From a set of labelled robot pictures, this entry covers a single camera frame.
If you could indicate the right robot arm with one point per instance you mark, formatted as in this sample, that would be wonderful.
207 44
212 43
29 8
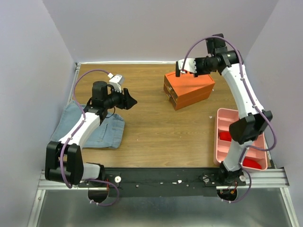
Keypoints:
226 59

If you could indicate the pink compartment tray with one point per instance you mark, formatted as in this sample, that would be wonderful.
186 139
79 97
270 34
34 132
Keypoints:
224 118

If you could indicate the clear top drawer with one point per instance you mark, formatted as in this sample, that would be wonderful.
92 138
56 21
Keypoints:
170 91

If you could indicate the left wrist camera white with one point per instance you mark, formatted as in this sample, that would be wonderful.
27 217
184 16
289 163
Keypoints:
116 81

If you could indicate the blue denim cloth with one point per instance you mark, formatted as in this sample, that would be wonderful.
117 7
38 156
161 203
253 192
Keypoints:
107 135

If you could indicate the clear drawer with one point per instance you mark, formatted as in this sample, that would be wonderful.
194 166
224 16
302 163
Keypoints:
173 100
170 91

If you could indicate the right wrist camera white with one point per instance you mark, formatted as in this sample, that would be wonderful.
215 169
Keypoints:
188 65

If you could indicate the clear bottom drawer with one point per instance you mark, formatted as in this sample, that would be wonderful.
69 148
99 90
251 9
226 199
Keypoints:
173 100

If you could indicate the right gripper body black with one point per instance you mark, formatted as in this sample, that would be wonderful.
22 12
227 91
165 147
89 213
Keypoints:
177 68

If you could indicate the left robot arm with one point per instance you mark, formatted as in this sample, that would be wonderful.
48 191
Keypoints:
63 157

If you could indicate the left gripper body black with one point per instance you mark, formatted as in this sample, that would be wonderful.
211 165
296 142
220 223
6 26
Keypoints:
115 99

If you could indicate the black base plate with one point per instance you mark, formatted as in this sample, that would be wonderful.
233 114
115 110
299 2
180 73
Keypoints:
163 182

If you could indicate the red cloth in tray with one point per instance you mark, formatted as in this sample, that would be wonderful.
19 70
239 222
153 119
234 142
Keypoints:
225 135

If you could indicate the aluminium rail frame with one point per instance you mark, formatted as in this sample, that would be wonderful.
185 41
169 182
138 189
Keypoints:
263 202

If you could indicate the orange drawer cabinet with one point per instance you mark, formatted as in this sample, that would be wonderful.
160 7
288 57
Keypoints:
189 89

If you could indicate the red cloth near tray front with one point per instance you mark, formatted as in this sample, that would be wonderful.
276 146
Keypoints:
251 163

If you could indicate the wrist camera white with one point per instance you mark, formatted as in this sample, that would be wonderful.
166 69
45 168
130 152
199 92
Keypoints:
116 81
188 65

